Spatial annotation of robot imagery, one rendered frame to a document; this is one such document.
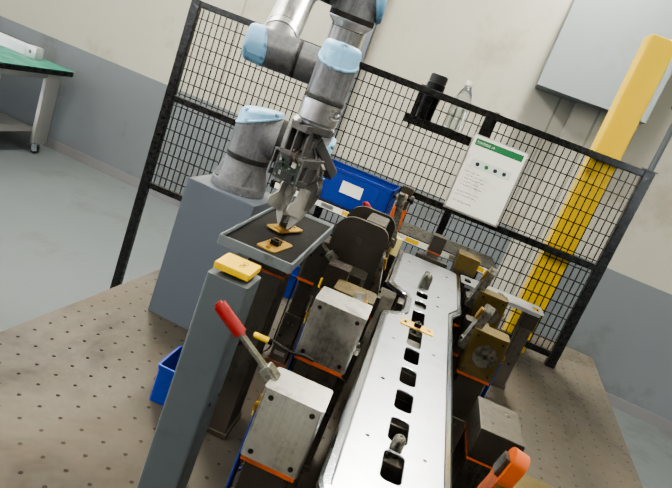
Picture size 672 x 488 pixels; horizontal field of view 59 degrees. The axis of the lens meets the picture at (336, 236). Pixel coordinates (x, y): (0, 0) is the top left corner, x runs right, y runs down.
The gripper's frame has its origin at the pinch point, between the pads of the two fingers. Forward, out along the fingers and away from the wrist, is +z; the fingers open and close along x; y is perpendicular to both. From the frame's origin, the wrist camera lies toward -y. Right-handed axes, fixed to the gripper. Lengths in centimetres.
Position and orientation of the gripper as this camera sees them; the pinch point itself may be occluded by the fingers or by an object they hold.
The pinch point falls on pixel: (287, 220)
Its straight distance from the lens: 118.7
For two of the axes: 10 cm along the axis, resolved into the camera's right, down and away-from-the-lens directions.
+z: -3.5, 9.0, 2.6
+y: -5.0, 0.5, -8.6
